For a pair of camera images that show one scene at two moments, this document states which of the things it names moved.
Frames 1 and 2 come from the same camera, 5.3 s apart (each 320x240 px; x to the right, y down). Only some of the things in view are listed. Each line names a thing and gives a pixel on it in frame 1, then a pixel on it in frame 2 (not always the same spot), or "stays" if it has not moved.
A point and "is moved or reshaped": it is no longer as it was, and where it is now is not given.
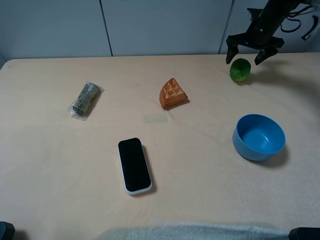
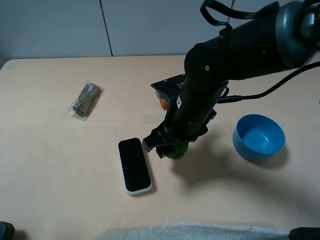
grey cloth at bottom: (196, 232) stays
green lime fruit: (240, 69) is moved or reshaped
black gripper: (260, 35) to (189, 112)
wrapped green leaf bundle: (80, 108) stays
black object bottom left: (7, 231) stays
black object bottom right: (304, 233) stays
